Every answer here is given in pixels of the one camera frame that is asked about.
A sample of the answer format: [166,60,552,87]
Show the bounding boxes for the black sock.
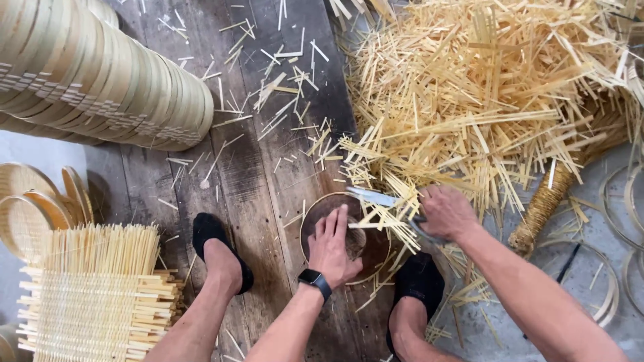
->
[385,251,446,361]
[192,212,255,296]

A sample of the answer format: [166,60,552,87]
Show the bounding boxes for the stack of woven bamboo mats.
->
[15,223,186,362]

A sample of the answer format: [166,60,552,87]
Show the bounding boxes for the person's left leg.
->
[143,238,243,362]

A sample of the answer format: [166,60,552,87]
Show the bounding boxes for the scattered bamboo slivers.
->
[118,0,348,202]

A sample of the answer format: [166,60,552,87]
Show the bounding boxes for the large metal shears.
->
[346,186,451,248]

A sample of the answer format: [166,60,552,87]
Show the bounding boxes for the person's left hand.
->
[307,203,364,290]

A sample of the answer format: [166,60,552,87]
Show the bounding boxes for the round bamboo steamer ring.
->
[300,191,393,286]

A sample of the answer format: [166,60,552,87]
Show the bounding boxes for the black right sock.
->
[385,251,446,361]

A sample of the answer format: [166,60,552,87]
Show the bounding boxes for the dark wooden work board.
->
[83,0,403,362]

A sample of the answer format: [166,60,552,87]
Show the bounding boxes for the person's leg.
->
[143,238,243,362]
[388,297,466,362]

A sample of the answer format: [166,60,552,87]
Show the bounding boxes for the black smartwatch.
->
[297,268,333,303]

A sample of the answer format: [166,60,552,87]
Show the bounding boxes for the heap of cut bamboo strips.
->
[329,0,644,348]

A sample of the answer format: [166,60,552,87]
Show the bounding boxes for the round woven bamboo tray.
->
[0,162,62,202]
[22,189,77,231]
[0,195,55,263]
[61,166,95,226]

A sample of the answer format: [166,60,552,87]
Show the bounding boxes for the stack of bamboo steamer rings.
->
[0,0,215,153]

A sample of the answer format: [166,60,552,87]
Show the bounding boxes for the person's right leg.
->
[388,297,466,362]

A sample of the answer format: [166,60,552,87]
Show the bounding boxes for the thin bamboo hoop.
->
[536,238,621,328]
[621,248,644,318]
[598,162,644,252]

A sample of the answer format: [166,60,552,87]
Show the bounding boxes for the black left sock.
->
[192,212,255,296]

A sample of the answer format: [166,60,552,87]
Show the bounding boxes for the thin black stick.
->
[555,243,582,285]

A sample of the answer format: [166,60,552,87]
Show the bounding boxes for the person's right hand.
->
[419,184,480,243]

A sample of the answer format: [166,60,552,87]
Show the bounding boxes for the straw broom with wrapped handle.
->
[507,96,636,258]

